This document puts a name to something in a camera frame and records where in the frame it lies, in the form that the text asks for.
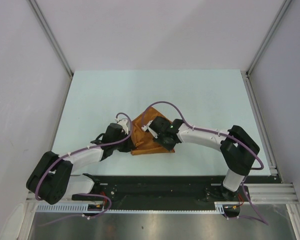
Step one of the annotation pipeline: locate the orange cloth napkin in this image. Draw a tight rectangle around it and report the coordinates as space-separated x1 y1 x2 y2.
131 113 175 156

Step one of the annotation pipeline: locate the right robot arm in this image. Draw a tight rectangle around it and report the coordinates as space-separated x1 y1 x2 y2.
141 116 260 201

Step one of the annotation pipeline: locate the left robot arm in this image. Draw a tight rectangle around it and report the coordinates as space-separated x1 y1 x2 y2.
26 118 134 205

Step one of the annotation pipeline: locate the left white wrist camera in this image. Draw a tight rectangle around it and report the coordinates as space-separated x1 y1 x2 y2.
115 118 129 135

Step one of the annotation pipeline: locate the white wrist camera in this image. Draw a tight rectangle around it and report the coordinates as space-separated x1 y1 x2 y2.
141 120 158 139
115 118 129 135

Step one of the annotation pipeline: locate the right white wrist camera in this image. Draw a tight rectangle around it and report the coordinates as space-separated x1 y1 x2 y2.
141 120 158 139

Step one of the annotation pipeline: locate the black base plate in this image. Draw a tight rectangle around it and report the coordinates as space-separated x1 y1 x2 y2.
41 173 252 217

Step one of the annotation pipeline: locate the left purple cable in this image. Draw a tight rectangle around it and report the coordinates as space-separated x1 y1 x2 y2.
34 112 134 227

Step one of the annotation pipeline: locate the white slotted cable duct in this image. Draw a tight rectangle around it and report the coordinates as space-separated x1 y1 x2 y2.
36 201 227 214

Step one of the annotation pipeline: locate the aluminium frame rail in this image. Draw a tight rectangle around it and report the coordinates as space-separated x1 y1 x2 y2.
244 182 297 203

